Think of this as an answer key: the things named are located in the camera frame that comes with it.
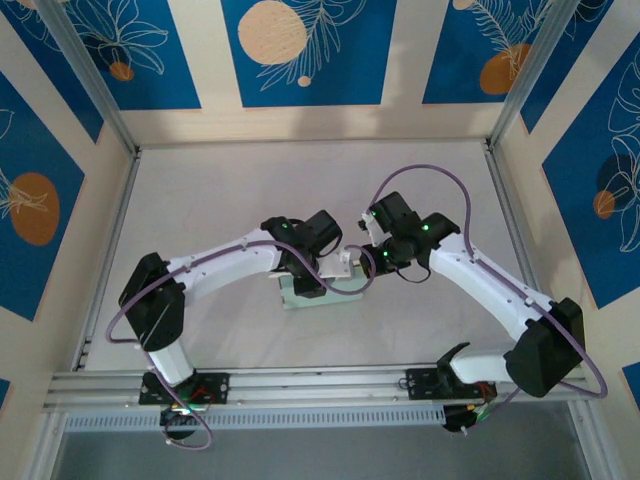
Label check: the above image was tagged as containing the aluminium table side rail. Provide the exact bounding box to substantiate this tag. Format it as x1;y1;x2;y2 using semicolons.
482;139;556;311
72;149;144;371

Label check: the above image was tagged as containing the thin black cable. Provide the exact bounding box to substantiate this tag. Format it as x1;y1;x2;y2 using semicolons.
393;262;433;285

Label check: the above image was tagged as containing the electronics board with green light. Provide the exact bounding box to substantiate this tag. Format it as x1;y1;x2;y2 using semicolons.
442;399;496;437
158;403;207;442

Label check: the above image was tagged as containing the aluminium frame post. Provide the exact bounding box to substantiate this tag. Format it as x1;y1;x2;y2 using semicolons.
24;412;69;480
485;0;586;151
35;0;141;157
567;399;624;480

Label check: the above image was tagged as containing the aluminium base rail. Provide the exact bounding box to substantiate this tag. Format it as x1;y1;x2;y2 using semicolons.
42;360;587;415

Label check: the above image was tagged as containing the grey slotted cable duct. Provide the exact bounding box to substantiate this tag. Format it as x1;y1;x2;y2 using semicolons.
63;405;447;435

